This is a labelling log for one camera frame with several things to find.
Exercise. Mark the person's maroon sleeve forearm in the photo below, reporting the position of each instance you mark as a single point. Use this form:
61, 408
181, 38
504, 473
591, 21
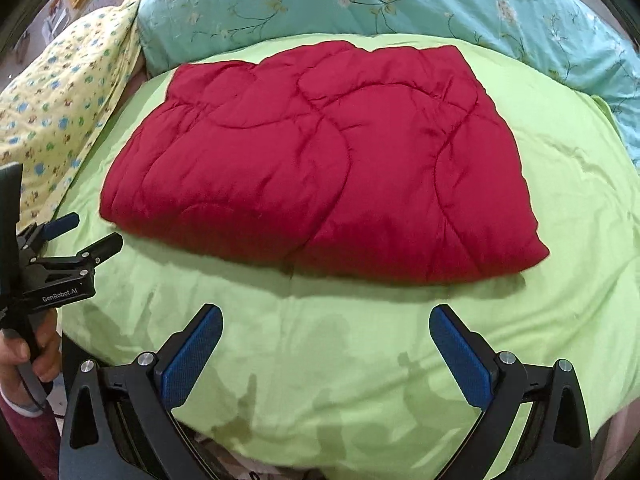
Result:
37, 431

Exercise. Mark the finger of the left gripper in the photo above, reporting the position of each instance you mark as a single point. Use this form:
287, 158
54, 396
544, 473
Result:
103, 249
59, 226

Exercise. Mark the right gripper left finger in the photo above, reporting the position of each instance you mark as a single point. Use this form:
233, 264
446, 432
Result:
118, 422

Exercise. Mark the person's left hand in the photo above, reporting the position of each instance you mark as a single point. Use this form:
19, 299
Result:
46, 366

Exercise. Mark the yellow cartoon print quilt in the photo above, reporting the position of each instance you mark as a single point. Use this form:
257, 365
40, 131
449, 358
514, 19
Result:
53, 112

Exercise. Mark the light green bed cover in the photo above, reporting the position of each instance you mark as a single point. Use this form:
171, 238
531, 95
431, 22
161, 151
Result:
343, 375

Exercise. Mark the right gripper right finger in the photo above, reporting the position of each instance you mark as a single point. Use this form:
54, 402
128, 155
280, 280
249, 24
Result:
555, 442

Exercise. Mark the red quilted puffer coat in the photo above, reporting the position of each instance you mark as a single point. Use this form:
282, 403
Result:
391, 164

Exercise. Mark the teal floral quilt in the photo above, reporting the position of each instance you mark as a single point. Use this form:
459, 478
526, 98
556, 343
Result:
563, 39

